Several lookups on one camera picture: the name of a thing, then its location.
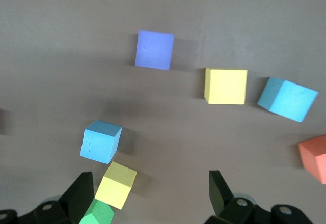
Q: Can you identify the orange foam cube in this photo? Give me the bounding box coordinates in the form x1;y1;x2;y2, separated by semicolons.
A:
297;134;326;185

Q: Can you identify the brown table mat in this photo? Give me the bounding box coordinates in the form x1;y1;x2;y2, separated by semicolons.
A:
0;0;326;224

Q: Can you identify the blue foam cube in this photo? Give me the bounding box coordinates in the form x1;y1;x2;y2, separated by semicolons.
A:
256;76;319;123
79;120;123;164

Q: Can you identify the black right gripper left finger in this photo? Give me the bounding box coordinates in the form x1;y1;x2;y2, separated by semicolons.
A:
0;171;95;224

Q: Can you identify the green foam cube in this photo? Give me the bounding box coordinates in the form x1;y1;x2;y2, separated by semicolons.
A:
78;198;116;224

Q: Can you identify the purple foam cube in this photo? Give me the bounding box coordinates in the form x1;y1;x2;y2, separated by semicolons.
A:
134;29;175;71

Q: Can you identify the yellow foam cube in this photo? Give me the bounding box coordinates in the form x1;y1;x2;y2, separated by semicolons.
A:
93;160;138;210
203;67;248;105

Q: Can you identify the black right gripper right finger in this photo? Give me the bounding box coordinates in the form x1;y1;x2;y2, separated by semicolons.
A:
205;170;314;224

